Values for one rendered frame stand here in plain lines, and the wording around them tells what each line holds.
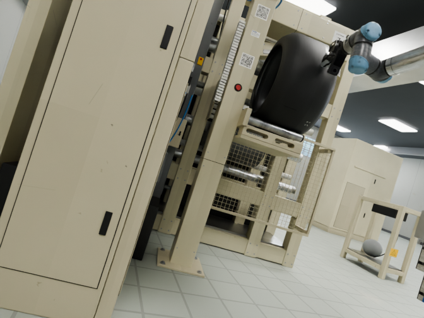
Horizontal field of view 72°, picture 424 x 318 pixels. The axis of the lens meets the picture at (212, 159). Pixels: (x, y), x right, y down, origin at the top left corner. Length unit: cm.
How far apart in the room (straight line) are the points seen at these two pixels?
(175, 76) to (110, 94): 21
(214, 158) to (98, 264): 88
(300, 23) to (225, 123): 94
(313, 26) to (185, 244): 165
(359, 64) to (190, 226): 114
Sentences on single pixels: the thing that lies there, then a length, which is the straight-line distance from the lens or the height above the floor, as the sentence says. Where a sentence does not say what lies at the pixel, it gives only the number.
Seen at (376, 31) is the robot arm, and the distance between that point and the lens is 141.
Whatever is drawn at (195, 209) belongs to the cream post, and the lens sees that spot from 166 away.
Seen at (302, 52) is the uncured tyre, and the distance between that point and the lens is 166.
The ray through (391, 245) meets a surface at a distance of 370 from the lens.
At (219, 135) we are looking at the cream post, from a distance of 165.
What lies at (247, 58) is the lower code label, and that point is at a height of 123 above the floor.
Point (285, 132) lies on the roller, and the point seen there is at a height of 90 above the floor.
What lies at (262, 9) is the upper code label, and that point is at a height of 153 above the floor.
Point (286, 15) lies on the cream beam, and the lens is 223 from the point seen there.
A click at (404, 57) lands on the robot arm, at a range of 140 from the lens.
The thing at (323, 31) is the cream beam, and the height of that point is 170.
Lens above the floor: 61
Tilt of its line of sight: 1 degrees up
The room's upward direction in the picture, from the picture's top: 18 degrees clockwise
